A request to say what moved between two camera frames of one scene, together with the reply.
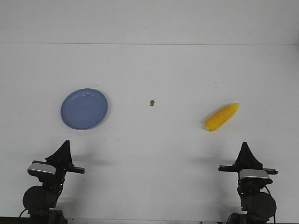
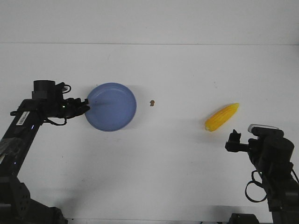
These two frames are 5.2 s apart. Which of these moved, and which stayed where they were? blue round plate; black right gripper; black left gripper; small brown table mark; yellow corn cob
Moved: blue round plate; black left gripper; black right gripper
Stayed: small brown table mark; yellow corn cob
